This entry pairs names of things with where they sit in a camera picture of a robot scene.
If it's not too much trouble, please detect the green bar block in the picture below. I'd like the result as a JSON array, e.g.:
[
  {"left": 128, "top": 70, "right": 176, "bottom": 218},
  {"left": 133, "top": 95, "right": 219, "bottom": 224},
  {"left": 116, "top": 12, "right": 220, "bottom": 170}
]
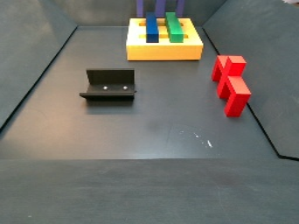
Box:
[{"left": 164, "top": 12, "right": 183, "bottom": 43}]

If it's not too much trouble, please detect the red E-shaped block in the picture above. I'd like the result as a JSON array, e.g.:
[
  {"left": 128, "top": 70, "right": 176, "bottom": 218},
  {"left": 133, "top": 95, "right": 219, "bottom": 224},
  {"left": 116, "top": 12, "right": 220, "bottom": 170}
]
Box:
[{"left": 211, "top": 55, "right": 251, "bottom": 117}]

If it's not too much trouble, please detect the black angle fixture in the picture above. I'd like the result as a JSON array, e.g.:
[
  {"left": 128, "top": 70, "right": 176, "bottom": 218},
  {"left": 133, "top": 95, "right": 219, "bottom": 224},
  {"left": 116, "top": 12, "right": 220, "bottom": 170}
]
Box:
[{"left": 79, "top": 68, "right": 136, "bottom": 101}]

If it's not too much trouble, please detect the yellow slotted board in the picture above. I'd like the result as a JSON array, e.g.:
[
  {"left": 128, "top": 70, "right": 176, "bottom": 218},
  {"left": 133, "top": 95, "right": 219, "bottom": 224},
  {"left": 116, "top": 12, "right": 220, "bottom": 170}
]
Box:
[{"left": 125, "top": 18, "right": 203, "bottom": 61}]

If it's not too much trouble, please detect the blue bar block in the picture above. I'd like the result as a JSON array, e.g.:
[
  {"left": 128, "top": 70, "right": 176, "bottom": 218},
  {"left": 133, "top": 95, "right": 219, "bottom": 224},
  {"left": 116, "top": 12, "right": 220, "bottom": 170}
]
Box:
[{"left": 145, "top": 12, "right": 159, "bottom": 43}]

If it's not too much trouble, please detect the purple E-shaped block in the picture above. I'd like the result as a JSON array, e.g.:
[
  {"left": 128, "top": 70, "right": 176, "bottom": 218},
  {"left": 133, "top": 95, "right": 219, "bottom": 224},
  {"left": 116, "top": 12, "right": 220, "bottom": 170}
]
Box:
[{"left": 135, "top": 0, "right": 184, "bottom": 18}]

